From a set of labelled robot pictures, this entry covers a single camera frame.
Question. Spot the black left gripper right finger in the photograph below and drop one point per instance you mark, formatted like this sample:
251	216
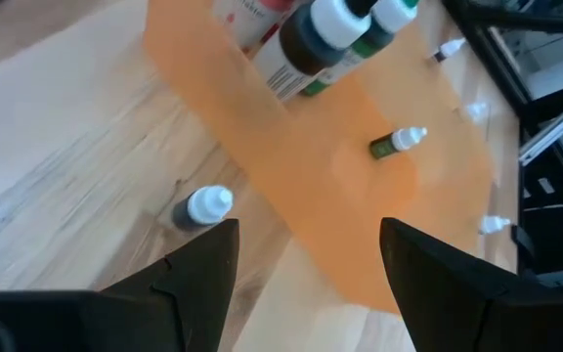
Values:
482	313

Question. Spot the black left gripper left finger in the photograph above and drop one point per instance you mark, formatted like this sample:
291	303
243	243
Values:
91	318

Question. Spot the small black dropper bottle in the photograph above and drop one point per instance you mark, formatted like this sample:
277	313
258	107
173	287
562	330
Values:
208	205
492	225

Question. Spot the small green dropper bottle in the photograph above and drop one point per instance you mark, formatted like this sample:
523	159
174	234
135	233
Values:
384	146

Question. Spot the green food coloring bottle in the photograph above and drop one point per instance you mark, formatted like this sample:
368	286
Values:
394	14

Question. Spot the black food coloring bottle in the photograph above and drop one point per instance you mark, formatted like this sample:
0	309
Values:
306	49

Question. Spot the pink food coloring bottle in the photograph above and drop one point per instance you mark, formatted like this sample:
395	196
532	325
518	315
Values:
242	19

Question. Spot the silver aluminium extrusion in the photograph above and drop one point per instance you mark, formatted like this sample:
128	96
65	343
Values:
555	129

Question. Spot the orange translucent plastic bin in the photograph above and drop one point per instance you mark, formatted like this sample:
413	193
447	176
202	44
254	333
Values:
320	186

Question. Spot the small purple dropper bottle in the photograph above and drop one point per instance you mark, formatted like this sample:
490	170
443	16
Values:
450	48

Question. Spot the black metal table frame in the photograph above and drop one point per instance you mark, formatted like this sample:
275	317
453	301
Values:
545	244

